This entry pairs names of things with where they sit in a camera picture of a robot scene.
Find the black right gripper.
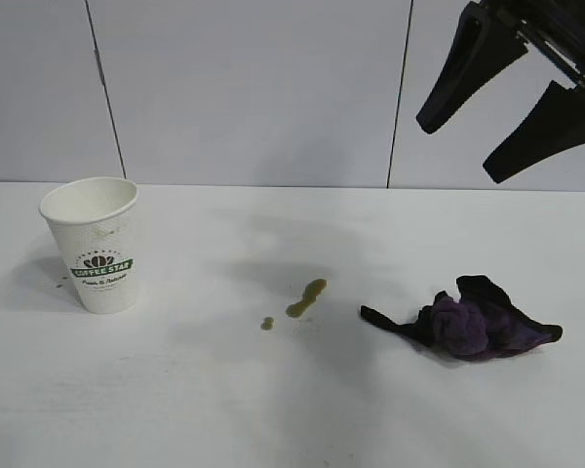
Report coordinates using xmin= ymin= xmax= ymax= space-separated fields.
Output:
xmin=415 ymin=0 xmax=585 ymax=184

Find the purple and black cloth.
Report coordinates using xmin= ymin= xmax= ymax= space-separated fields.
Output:
xmin=359 ymin=274 xmax=565 ymax=362

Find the white paper coffee cup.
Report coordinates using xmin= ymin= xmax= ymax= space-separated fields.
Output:
xmin=38 ymin=175 xmax=141 ymax=316

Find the large green liquid spill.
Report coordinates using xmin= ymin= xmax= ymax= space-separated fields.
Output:
xmin=286 ymin=277 xmax=329 ymax=321

